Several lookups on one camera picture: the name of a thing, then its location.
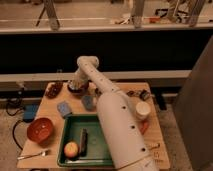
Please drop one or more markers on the blue grey cloth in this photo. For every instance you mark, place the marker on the blue grey cloth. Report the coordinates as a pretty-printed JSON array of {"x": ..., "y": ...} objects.
[{"x": 88, "y": 102}]

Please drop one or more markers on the yellow red apple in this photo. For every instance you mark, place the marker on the yellow red apple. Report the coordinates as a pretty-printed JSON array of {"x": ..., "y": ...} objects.
[{"x": 71, "y": 149}]

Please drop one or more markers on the blue sponge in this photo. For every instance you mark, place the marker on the blue sponge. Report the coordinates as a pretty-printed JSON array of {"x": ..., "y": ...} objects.
[{"x": 64, "y": 109}]

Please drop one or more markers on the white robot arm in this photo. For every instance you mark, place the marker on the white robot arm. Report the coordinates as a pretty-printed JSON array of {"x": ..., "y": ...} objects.
[{"x": 116, "y": 115}]

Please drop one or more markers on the bunch of dark grapes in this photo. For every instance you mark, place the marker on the bunch of dark grapes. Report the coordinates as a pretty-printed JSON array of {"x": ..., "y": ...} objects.
[{"x": 54, "y": 90}]

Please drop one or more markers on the white paper cup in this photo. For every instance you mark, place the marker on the white paper cup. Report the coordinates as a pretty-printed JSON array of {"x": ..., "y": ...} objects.
[{"x": 143, "y": 110}]

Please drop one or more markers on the blue box on floor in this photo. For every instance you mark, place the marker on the blue box on floor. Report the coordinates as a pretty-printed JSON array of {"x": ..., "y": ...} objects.
[{"x": 30, "y": 113}]

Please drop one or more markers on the small dark gadget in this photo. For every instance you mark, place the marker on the small dark gadget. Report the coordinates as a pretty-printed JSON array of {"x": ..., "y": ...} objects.
[{"x": 144, "y": 95}]

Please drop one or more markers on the silver fork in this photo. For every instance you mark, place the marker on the silver fork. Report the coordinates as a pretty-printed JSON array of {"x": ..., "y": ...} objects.
[{"x": 42, "y": 153}]

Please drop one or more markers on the red orange bowl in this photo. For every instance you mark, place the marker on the red orange bowl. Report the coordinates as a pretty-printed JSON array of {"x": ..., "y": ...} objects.
[{"x": 40, "y": 130}]

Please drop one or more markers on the green plastic tray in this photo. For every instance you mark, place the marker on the green plastic tray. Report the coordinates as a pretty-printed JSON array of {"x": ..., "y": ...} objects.
[{"x": 96, "y": 155}]

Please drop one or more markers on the grey panel at right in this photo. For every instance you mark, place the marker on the grey panel at right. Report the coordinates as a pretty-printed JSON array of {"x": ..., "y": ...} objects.
[{"x": 193, "y": 110}]

